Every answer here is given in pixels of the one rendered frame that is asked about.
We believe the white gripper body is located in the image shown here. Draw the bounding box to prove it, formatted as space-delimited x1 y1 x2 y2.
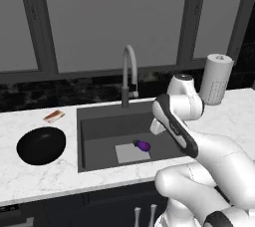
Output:
149 116 166 136

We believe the purple eggplant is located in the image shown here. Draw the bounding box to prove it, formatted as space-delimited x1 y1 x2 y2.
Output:
131 138 152 152

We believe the dark grey sink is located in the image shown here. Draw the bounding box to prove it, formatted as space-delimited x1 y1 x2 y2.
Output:
76 99 197 173

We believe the dark cupboard door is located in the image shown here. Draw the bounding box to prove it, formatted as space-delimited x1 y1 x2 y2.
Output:
83 182 147 227

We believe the black bowl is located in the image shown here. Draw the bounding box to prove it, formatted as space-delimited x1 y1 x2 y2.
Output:
16 125 67 166

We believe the pale grey flat board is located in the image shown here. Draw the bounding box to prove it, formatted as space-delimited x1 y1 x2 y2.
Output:
115 142 152 165

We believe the grey curved tap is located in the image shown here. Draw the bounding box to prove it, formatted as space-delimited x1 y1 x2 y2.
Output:
121 44 140 109

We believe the white paper towel roll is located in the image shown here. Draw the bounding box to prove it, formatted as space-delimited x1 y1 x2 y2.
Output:
198 53 235 107

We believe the red and white bacon strip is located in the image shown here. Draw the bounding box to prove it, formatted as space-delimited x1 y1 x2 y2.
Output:
43 109 66 125

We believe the dark framed window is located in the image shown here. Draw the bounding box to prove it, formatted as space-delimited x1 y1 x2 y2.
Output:
0 0 255 86

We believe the dark drawer front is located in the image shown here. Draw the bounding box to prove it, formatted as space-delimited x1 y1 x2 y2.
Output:
0 200 46 227

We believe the silver cupboard handle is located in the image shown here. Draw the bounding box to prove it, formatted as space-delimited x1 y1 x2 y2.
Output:
148 203 158 227
133 206 142 227

